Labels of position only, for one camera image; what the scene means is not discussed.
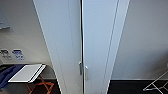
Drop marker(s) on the white wardrobe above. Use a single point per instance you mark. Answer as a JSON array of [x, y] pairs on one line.
[[125, 13]]

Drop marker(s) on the grey wall tray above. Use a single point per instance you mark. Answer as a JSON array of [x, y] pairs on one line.
[[3, 20]]

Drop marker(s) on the orange frame stand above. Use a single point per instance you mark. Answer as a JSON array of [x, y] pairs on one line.
[[41, 87]]

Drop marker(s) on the blue cloth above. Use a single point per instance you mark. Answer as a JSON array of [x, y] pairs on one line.
[[8, 75]]

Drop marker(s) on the blue printed wall label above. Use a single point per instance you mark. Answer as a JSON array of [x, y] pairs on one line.
[[18, 54]]

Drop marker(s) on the grey printed wall label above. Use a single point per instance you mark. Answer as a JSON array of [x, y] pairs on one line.
[[4, 55]]

